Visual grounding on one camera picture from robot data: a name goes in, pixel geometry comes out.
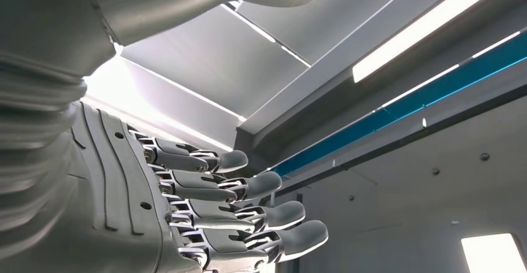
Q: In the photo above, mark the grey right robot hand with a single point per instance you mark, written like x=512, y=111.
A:
x=119, y=205

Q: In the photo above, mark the long ceiling light strip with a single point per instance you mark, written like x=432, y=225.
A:
x=411, y=28

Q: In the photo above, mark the bright rectangular light panel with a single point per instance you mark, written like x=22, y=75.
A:
x=490, y=254

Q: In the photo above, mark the small round ceiling fixture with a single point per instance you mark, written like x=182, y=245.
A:
x=484, y=156

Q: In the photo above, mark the blue ceiling beam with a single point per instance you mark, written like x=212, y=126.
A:
x=411, y=102

